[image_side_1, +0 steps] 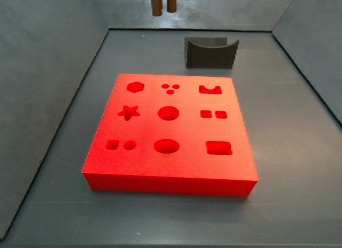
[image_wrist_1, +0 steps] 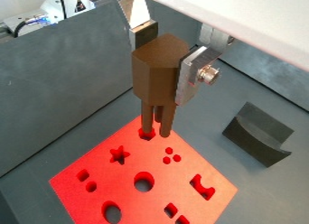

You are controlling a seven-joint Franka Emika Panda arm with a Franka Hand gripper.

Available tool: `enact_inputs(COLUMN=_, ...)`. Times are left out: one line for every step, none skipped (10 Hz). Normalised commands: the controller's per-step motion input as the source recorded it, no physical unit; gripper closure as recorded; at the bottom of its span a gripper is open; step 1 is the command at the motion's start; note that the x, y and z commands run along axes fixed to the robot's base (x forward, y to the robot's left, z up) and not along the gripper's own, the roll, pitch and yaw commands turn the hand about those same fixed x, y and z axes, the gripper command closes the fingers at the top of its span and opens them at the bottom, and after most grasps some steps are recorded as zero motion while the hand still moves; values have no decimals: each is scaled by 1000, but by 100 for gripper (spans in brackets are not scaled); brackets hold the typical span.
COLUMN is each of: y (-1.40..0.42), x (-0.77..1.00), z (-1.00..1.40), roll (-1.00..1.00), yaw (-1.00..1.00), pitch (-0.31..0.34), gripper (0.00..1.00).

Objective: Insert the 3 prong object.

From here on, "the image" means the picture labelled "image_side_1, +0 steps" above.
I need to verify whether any dark grey curved foam block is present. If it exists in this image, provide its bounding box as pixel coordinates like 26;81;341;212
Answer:
185;37;240;69

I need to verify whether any red foam shape board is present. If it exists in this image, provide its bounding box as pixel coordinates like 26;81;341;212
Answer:
83;74;258;197

